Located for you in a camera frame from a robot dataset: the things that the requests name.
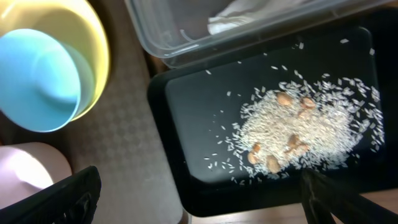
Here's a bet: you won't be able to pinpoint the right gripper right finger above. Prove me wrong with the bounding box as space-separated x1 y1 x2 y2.
300 169 397 224

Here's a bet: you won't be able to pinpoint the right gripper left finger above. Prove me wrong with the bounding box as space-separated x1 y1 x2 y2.
1 166 101 224

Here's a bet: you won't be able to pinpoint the rice and nut scraps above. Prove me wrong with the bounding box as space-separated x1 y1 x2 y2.
203 37 386 186

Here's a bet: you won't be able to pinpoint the light blue bowl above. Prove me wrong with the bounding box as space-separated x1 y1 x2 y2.
1 29 95 133

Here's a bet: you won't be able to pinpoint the brown serving tray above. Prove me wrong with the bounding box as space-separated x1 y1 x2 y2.
1 0 190 224

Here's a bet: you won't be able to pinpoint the black tray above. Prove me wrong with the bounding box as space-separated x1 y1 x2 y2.
147 6 397 217

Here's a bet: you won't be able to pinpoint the yellow plate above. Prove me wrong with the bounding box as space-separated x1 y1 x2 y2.
1 0 111 119

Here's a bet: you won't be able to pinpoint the clear plastic bin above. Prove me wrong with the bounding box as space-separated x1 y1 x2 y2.
125 0 391 68

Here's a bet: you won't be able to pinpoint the white paper napkin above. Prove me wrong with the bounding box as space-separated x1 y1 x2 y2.
207 0 308 35

